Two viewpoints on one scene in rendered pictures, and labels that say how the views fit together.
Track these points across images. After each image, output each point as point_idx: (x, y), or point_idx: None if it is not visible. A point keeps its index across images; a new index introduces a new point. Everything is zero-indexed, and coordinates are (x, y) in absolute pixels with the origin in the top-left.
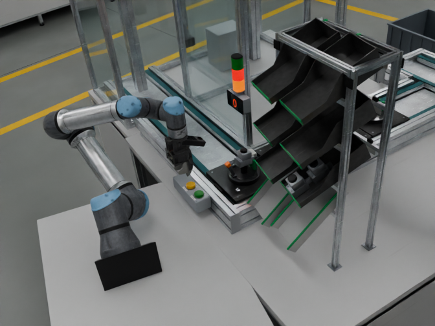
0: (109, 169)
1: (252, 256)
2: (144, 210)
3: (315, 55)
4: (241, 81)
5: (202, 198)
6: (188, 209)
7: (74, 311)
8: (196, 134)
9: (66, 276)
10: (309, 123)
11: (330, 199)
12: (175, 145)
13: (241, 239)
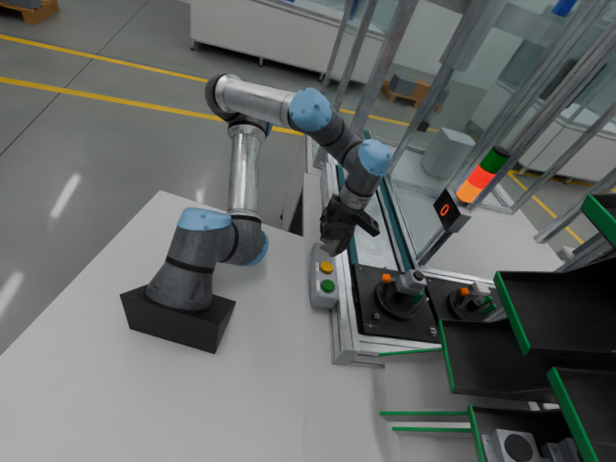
0: (246, 186)
1: (335, 424)
2: (250, 261)
3: None
4: (478, 188)
5: (327, 295)
6: (306, 288)
7: (71, 331)
8: (369, 214)
9: (115, 274)
10: None
11: None
12: (338, 213)
13: (338, 380)
